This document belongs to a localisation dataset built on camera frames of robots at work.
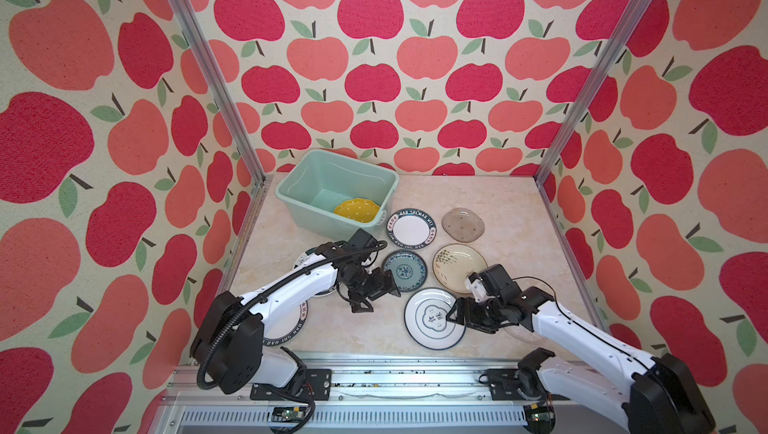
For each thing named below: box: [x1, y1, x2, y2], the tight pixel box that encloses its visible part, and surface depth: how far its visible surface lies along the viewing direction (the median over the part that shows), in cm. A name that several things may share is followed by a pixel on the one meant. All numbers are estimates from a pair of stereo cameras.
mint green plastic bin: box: [275, 149, 400, 239], surface depth 106 cm
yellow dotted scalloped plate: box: [334, 198, 381, 223], surface depth 113 cm
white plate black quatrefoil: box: [404, 287, 466, 351], surface depth 86 cm
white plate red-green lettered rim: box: [386, 208, 437, 250], surface depth 107 cm
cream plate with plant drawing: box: [432, 243, 488, 294], surface depth 98 cm
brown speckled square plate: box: [442, 207, 485, 243], surface depth 109 cm
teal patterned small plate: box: [381, 249, 428, 292], surface depth 97 cm
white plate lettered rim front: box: [262, 300, 309, 346], surface depth 84 cm
